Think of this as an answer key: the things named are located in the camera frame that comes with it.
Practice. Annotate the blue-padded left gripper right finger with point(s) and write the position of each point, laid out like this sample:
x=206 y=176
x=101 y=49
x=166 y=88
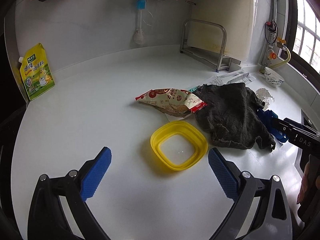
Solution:
x=272 y=219

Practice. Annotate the yellow green refill pouch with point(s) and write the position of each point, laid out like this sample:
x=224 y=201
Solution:
x=35 y=72

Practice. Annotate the white patterned ceramic bowl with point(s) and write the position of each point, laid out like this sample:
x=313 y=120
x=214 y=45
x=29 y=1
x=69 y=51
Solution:
x=273 y=78

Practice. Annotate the person's right hand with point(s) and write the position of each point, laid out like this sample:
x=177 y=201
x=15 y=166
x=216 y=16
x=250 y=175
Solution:
x=304 y=184

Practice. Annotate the grey gas pipe with valves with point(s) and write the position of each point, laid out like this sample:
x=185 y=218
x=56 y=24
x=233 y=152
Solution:
x=271 y=34

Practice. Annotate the crumpled white paper ball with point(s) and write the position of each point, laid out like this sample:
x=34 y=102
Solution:
x=264 y=95

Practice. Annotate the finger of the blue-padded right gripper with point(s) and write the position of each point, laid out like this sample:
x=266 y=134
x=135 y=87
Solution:
x=266 y=117
x=280 y=136

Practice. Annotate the white cutting board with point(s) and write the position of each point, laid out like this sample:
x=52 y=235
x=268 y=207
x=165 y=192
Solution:
x=236 y=16

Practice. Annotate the white toothbrush package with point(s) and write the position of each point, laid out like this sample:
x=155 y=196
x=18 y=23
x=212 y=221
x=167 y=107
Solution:
x=238 y=76

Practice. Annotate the dark framed window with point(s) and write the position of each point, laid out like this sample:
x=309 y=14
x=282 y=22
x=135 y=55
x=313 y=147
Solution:
x=303 y=37

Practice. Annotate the blue white bottle brush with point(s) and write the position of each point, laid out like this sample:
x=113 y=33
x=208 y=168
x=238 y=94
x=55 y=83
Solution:
x=138 y=36

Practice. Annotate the stainless steel board rack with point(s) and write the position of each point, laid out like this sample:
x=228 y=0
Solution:
x=214 y=56

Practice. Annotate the red white snack wrapper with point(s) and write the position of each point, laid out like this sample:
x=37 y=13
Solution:
x=172 y=101

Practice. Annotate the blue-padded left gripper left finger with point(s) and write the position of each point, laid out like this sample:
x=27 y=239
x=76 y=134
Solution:
x=47 y=219

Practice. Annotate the dark grey dish cloth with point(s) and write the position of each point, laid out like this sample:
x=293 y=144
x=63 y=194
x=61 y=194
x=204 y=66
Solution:
x=231 y=117

